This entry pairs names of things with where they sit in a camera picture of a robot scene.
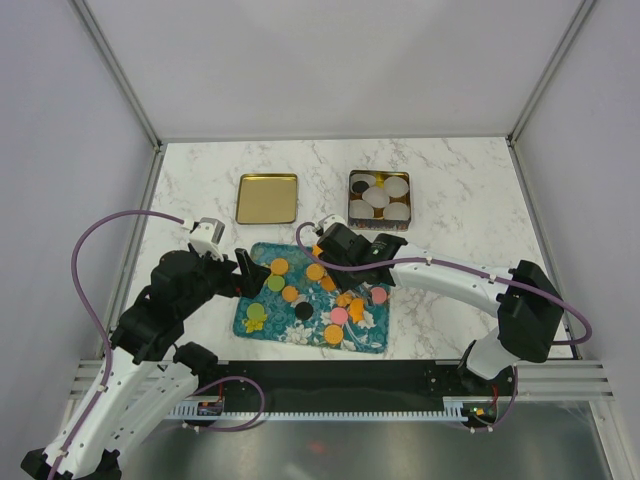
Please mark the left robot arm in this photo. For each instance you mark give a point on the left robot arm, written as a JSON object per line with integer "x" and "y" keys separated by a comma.
{"x": 111, "y": 421}

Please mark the white cable duct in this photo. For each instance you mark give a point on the white cable duct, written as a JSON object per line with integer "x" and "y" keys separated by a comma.
{"x": 192, "y": 410}

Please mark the teal floral tray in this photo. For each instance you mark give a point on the teal floral tray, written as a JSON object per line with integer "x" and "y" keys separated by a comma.
{"x": 281, "y": 325}

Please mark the green round cookie lower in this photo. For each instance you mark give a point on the green round cookie lower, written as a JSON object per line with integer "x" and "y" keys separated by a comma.
{"x": 256, "y": 311}

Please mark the white paper cup bottom right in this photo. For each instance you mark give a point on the white paper cup bottom right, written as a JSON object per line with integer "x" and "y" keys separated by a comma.
{"x": 397, "y": 211}

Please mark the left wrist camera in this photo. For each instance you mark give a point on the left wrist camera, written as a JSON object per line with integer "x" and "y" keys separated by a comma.
{"x": 205, "y": 237}

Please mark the pink round cookie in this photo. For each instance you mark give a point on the pink round cookie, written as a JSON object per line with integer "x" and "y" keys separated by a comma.
{"x": 378, "y": 295}
{"x": 339, "y": 316}

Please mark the black mounting base plate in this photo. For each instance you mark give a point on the black mounting base plate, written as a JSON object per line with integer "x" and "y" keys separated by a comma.
{"x": 352, "y": 385}

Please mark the gold tin lid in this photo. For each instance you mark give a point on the gold tin lid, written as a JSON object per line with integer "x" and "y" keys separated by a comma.
{"x": 267, "y": 198}

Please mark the green round cookie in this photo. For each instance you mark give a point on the green round cookie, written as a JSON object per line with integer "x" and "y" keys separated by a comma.
{"x": 256, "y": 311}
{"x": 276, "y": 283}

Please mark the orange round cookie bottom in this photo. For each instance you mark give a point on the orange round cookie bottom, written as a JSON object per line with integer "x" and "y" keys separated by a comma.
{"x": 333, "y": 334}

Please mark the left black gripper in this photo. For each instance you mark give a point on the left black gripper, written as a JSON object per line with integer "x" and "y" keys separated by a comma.
{"x": 249, "y": 282}

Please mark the pink round cookie right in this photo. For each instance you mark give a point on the pink round cookie right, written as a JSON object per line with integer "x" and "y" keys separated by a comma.
{"x": 378, "y": 295}

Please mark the orange round cookie mid right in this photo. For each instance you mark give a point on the orange round cookie mid right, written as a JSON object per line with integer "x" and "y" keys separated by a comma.
{"x": 343, "y": 300}

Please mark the white paper cup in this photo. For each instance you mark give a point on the white paper cup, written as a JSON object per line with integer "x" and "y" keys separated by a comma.
{"x": 397, "y": 211}
{"x": 370, "y": 179}
{"x": 376, "y": 197}
{"x": 396, "y": 186}
{"x": 360, "y": 209}

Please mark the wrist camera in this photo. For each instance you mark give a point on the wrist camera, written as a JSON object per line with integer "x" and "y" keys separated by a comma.
{"x": 205, "y": 237}
{"x": 332, "y": 220}

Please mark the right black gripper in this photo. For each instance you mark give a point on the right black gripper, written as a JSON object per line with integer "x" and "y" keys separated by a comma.
{"x": 341, "y": 282}

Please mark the aluminium frame rail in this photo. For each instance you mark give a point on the aluminium frame rail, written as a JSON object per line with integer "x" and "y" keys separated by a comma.
{"x": 556, "y": 380}

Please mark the white paper cup top right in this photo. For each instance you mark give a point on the white paper cup top right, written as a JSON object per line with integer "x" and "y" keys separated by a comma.
{"x": 396, "y": 186}

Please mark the orange round cookie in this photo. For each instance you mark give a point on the orange round cookie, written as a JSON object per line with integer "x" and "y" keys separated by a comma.
{"x": 315, "y": 272}
{"x": 333, "y": 334}
{"x": 279, "y": 267}
{"x": 290, "y": 293}

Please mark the square cookie tin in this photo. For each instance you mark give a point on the square cookie tin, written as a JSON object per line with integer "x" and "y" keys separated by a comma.
{"x": 378, "y": 222}

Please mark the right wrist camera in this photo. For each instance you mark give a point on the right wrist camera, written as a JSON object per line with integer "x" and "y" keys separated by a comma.
{"x": 332, "y": 220}

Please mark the white paper cup top left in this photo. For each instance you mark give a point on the white paper cup top left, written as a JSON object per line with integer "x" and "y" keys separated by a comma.
{"x": 370, "y": 179}

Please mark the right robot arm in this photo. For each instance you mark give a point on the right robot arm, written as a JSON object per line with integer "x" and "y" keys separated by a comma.
{"x": 522, "y": 299}

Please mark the orange flower cookie lower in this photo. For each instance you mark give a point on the orange flower cookie lower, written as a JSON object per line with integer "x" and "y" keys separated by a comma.
{"x": 356, "y": 310}

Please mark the white paper cup bottom left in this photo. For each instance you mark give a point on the white paper cup bottom left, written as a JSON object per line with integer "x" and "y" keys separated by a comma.
{"x": 360, "y": 209}

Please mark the pink round cookie lower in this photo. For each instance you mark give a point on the pink round cookie lower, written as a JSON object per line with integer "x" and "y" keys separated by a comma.
{"x": 339, "y": 316}

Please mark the green round cookie upper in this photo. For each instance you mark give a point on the green round cookie upper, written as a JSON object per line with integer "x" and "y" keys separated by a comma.
{"x": 276, "y": 283}

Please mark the black round cookie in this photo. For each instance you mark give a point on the black round cookie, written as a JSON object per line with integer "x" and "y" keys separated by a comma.
{"x": 359, "y": 187}
{"x": 303, "y": 311}

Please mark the white paper cup centre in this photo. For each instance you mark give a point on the white paper cup centre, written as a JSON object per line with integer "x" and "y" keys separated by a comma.
{"x": 376, "y": 197}

